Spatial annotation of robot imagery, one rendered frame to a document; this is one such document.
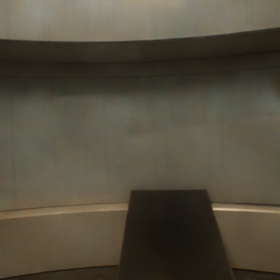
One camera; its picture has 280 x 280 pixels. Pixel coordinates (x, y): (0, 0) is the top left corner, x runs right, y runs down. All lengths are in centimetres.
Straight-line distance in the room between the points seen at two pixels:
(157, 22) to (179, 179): 29
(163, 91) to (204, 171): 18
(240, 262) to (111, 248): 24
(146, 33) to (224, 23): 12
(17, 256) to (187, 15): 52
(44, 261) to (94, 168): 20
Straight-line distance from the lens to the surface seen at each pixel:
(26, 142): 48
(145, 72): 47
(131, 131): 45
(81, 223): 46
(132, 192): 45
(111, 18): 41
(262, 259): 50
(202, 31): 40
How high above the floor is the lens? 26
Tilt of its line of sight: 1 degrees down
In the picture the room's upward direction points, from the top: 2 degrees counter-clockwise
